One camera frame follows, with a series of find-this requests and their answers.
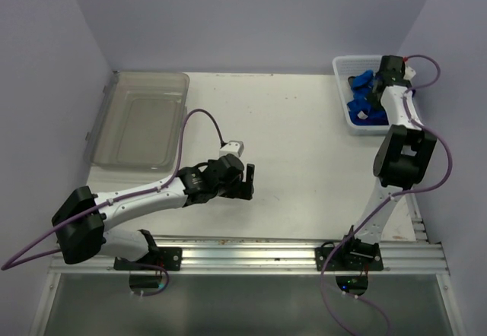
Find blue towel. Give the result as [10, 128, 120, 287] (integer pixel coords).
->
[347, 70, 389, 126]

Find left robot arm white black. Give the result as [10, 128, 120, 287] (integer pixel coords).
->
[52, 154, 255, 270]

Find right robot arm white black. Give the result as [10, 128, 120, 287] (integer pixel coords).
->
[327, 55, 437, 271]

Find white plastic basket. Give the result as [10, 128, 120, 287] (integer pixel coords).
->
[332, 54, 423, 138]

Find clear plastic bin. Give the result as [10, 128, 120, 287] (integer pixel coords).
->
[84, 71, 189, 172]

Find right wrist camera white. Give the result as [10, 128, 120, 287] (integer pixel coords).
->
[403, 64, 416, 81]

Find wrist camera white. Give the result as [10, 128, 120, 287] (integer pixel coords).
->
[219, 141, 244, 158]
[403, 64, 416, 81]

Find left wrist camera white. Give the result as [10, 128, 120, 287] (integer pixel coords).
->
[219, 141, 244, 158]

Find aluminium rail frame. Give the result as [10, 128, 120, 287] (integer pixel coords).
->
[47, 195, 452, 276]

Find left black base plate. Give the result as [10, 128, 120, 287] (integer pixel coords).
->
[113, 247, 183, 271]

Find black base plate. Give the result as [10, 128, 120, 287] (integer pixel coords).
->
[314, 246, 384, 271]
[113, 247, 183, 271]

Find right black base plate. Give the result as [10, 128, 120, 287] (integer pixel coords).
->
[314, 246, 384, 271]

